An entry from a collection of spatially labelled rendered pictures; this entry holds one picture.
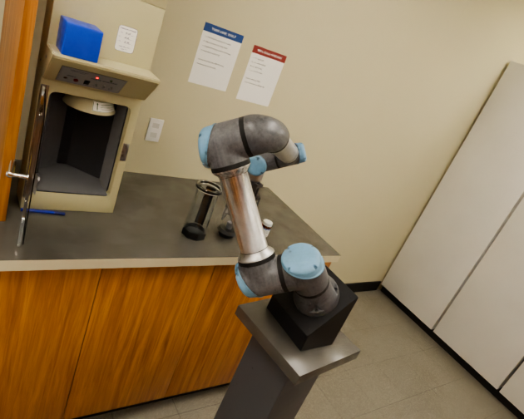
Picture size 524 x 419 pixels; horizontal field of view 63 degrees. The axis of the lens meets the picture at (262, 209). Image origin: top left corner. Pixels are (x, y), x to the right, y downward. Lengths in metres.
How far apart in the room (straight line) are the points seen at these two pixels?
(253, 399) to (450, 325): 2.51
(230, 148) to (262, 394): 0.85
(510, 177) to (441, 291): 1.04
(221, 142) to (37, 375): 1.12
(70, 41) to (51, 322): 0.91
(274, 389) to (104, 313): 0.67
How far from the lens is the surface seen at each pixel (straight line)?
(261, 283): 1.28
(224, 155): 1.19
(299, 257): 1.26
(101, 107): 1.60
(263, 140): 1.18
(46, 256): 1.47
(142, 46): 1.55
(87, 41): 1.40
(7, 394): 1.90
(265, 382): 1.55
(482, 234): 3.70
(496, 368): 3.78
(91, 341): 1.79
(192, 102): 2.17
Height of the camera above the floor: 1.79
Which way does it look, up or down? 22 degrees down
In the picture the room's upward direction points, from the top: 22 degrees clockwise
